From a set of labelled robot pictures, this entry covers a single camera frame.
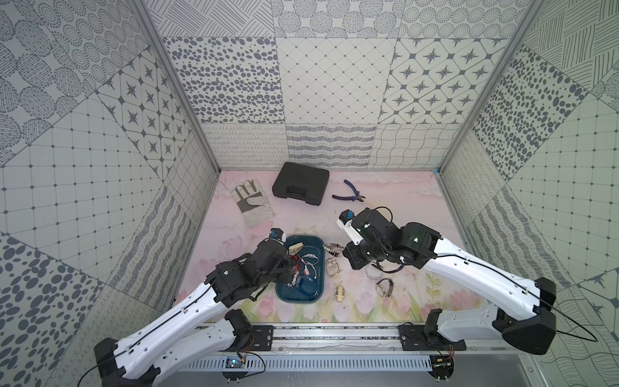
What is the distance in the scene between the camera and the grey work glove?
1.05 metres

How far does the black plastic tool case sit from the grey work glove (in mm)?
83

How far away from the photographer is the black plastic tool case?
3.56 ft
